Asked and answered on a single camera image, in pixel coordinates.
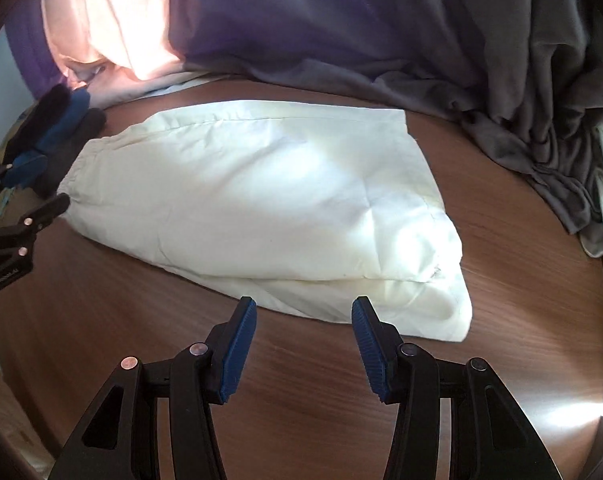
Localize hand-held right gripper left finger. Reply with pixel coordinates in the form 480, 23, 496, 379
49, 296, 258, 480

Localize pink sheer curtain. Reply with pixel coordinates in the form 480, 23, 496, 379
40, 0, 187, 91

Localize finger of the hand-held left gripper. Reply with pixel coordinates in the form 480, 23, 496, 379
0, 154, 48, 206
0, 192, 71, 261

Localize white pants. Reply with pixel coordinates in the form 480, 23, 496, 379
56, 100, 473, 345

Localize white curtain lining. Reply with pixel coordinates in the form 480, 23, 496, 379
89, 71, 217, 106

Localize black fuzzy item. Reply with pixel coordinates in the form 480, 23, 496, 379
36, 84, 75, 111

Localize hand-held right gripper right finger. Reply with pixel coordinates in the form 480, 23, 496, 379
350, 296, 562, 480

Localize dark blue cloth item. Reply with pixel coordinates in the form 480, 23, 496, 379
34, 87, 91, 158

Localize purple curtain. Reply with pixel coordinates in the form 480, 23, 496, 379
4, 0, 462, 106

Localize grey curtain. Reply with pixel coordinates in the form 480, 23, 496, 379
252, 0, 603, 236

